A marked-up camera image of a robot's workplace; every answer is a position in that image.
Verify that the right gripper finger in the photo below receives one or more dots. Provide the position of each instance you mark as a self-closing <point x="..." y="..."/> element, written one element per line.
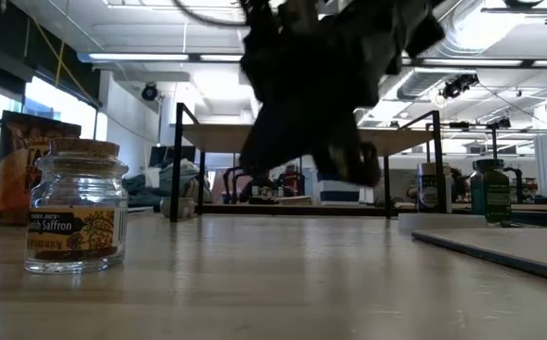
<point x="270" y="146"/>
<point x="348" y="158"/>

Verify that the wooden shelf black metal frame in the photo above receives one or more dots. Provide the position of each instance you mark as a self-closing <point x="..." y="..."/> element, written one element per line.
<point x="216" y="138"/>

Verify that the gold-lidded furikake jar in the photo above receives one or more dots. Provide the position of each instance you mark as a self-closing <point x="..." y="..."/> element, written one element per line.
<point x="426" y="189"/>

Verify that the green-lidded oregano jar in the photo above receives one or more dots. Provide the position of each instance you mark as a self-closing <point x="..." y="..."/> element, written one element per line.
<point x="495" y="193"/>

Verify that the brown cardboard sheet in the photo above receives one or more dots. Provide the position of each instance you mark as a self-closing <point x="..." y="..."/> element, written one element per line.
<point x="514" y="250"/>

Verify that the cork-lidded saffron glass jar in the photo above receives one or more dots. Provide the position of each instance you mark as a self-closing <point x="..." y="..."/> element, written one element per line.
<point x="77" y="226"/>

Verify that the orange taco seasoning packet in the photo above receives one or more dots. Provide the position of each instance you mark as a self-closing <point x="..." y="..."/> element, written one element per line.
<point x="15" y="165"/>

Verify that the black background robot arm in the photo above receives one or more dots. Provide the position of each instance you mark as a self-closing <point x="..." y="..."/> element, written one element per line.
<point x="518" y="175"/>

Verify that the white navy striped bin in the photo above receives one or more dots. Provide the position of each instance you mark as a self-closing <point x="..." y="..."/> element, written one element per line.
<point x="334" y="193"/>

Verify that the red chair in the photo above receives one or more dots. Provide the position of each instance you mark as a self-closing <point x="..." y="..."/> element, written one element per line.
<point x="292" y="181"/>

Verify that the ceiling light strip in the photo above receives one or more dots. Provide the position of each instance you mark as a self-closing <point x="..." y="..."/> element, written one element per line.
<point x="221" y="58"/>
<point x="138" y="56"/>

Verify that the black monitor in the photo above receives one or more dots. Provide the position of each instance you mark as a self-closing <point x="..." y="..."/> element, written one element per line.
<point x="159" y="156"/>

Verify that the teal pile of clothes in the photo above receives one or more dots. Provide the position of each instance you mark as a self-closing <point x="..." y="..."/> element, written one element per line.
<point x="150" y="186"/>

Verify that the black aluminium table frame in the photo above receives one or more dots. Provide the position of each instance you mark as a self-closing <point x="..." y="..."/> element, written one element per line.
<point x="301" y="209"/>

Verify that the black ceiling camera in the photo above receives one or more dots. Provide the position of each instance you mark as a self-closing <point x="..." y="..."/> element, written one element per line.
<point x="459" y="85"/>
<point x="149" y="92"/>

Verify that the black camera stand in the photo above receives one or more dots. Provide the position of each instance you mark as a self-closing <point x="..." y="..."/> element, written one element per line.
<point x="494" y="141"/>

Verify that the silver ventilation duct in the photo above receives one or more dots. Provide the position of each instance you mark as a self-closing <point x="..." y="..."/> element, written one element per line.
<point x="462" y="33"/>

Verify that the black ceiling rail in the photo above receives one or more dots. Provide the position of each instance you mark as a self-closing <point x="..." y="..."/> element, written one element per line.
<point x="518" y="10"/>

